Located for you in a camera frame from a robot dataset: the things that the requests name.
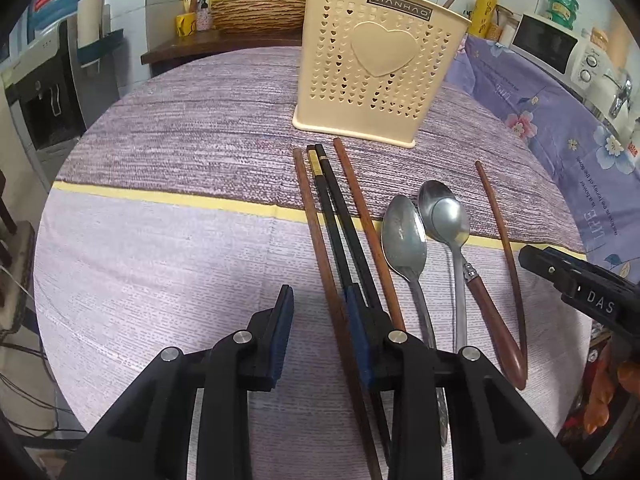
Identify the white appliance with knobs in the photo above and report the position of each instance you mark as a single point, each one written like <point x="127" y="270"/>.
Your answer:
<point x="592" y="62"/>

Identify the stack of green bowls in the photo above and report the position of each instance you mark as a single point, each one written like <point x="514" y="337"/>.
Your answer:
<point x="562" y="7"/>

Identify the white microwave oven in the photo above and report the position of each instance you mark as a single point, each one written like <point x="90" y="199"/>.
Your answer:
<point x="542" y="42"/>

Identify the grey water dispenser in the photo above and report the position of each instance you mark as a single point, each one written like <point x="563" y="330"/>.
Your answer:
<point x="45" y="90"/>

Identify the small floral pump bottle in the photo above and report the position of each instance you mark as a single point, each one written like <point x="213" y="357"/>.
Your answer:
<point x="204" y="17"/>

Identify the woven pattern wash basin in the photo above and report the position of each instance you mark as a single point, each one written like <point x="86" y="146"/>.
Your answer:
<point x="257" y="15"/>

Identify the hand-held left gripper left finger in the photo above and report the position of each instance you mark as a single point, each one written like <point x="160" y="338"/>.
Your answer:
<point x="280" y="340"/>

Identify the yellow wrap roll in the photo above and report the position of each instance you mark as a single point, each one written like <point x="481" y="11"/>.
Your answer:
<point x="486" y="7"/>

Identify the purple floral cloth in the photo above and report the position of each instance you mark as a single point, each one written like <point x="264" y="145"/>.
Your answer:
<point x="550" y="125"/>

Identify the chrome tap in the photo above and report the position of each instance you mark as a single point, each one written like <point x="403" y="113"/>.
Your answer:
<point x="620" y="92"/>

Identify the yellow mug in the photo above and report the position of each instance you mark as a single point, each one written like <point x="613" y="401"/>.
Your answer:
<point x="185" y="25"/>

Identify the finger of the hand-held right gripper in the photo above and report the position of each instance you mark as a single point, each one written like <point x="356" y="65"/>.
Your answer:
<point x="547" y="262"/>

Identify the cream plastic utensil holder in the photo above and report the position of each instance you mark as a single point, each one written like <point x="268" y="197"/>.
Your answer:
<point x="380" y="70"/>

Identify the dark wooden counter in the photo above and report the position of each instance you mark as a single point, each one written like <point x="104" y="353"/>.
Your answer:
<point x="210" y="45"/>

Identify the plain steel spoon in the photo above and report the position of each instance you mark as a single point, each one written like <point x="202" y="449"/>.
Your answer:
<point x="402" y="240"/>

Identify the white paper cup tube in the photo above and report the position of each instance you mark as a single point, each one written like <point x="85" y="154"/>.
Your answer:
<point x="91" y="17"/>

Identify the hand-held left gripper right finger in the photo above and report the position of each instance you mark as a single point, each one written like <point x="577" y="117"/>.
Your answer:
<point x="359" y="340"/>

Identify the black chopstick gold band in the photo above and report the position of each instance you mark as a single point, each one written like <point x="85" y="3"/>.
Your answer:
<point x="327" y="220"/>
<point x="340" y="210"/>

